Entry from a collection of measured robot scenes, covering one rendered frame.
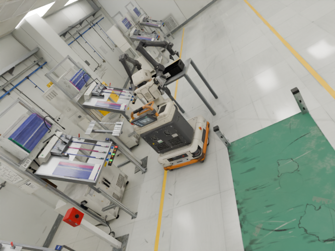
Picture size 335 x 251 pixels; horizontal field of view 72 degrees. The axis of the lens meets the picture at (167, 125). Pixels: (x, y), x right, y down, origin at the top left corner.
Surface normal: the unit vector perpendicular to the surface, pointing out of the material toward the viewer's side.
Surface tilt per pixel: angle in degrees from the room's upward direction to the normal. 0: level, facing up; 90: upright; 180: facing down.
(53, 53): 90
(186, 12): 90
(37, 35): 90
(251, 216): 0
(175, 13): 90
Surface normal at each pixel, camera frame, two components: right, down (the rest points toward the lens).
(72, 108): -0.09, 0.61
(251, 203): -0.60, -0.66
